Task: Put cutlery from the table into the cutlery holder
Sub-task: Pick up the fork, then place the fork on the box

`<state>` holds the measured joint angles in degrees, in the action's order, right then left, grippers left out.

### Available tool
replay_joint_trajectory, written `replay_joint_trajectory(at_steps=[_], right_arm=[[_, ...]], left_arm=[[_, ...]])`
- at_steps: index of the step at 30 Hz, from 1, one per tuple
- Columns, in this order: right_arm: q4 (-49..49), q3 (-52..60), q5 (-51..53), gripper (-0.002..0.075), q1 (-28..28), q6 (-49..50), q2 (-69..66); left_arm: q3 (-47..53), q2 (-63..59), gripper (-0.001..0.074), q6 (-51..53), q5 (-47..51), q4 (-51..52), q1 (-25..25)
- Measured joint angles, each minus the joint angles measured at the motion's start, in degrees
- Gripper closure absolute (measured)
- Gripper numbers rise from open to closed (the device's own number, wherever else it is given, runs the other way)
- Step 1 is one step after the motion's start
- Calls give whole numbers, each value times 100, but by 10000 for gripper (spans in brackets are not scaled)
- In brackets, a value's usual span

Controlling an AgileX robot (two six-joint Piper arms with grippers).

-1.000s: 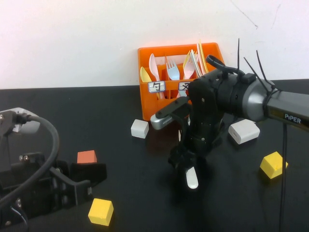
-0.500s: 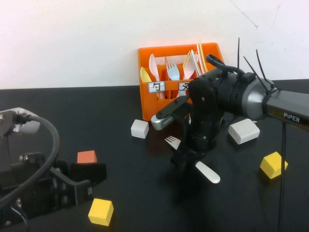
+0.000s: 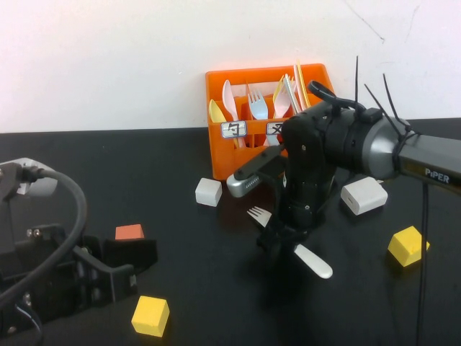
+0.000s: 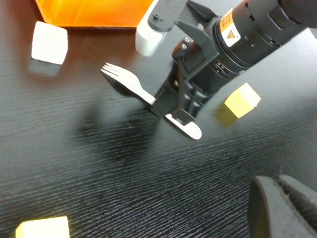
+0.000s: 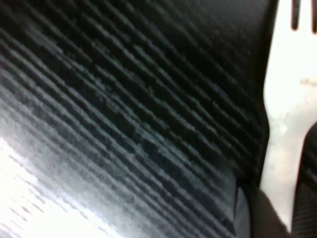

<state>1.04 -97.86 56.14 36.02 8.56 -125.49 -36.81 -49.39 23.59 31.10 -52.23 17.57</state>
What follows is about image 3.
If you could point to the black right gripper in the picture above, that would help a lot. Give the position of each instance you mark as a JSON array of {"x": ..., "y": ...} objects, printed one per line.
[{"x": 306, "y": 202}]

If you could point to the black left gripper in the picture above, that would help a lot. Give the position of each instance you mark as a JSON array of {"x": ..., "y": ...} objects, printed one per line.
[{"x": 47, "y": 274}]

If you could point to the white plastic fork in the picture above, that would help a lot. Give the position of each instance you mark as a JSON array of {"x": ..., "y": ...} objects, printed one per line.
[{"x": 317, "y": 265}]

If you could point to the yellow foam cube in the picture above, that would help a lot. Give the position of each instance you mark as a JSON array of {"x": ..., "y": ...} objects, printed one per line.
[
  {"x": 407, "y": 247},
  {"x": 149, "y": 315}
]

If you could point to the yellow plastic knife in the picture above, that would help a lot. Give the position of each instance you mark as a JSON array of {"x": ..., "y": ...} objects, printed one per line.
[{"x": 304, "y": 95}]

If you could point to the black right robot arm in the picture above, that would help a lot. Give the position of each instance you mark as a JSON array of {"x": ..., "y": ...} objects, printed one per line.
[{"x": 378, "y": 147}]

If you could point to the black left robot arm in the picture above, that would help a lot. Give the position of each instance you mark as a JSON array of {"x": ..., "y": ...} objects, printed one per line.
[{"x": 18, "y": 320}]

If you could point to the orange plastic cutlery holder crate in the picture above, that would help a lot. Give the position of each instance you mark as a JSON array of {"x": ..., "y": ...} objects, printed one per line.
[{"x": 223, "y": 162}]

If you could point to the orange foam cube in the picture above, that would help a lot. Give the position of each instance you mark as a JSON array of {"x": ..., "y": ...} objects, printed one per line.
[{"x": 129, "y": 232}]

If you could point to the white foam cube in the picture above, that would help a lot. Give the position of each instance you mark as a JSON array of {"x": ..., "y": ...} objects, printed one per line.
[{"x": 208, "y": 192}]

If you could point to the white paper fork label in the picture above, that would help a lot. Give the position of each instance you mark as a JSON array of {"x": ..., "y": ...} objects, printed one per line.
[{"x": 272, "y": 129}]

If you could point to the white paper spoon label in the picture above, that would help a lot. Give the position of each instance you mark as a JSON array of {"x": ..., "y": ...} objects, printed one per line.
[{"x": 234, "y": 129}]

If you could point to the blue plastic fork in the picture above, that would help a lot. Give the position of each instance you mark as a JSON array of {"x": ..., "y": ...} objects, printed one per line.
[{"x": 258, "y": 110}]

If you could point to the pink plastic fork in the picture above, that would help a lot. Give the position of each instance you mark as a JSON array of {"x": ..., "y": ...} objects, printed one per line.
[{"x": 281, "y": 106}]

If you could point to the white serrated plastic knife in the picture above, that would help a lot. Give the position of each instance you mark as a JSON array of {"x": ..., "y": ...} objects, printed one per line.
[{"x": 291, "y": 95}]

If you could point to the yellow plastic fork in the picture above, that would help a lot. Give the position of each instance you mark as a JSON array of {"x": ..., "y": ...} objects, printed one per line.
[{"x": 277, "y": 94}]

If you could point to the pink plastic spoon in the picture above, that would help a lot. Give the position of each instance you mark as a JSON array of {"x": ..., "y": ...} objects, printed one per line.
[{"x": 228, "y": 95}]

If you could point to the black zip tie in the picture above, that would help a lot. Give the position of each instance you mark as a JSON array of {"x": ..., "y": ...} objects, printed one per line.
[
  {"x": 376, "y": 99},
  {"x": 390, "y": 97},
  {"x": 357, "y": 79}
]

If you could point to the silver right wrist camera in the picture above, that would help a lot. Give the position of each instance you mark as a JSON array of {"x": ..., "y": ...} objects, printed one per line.
[{"x": 245, "y": 184}]

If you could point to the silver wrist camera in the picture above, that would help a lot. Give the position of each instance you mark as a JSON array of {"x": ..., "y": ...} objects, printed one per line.
[
  {"x": 43, "y": 187},
  {"x": 245, "y": 184}
]

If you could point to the white USB wall charger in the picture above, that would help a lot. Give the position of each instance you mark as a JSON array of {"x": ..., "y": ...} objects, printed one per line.
[{"x": 363, "y": 198}]

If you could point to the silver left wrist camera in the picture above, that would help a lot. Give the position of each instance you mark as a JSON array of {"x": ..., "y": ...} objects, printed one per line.
[{"x": 43, "y": 187}]

